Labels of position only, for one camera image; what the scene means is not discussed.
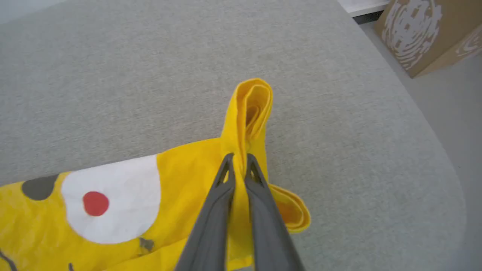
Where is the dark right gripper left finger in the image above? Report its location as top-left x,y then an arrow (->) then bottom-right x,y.
175,152 -> 236,271

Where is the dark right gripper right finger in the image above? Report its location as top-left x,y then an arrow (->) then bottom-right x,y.
244,153 -> 306,271

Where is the yellow cartoon print shirt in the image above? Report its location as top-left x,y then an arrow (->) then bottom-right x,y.
0,78 -> 312,271

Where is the grey fabric sofa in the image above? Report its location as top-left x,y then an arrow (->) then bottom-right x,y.
0,0 -> 468,271

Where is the brown printed cardboard box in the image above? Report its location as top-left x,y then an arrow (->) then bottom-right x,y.
373,0 -> 482,79

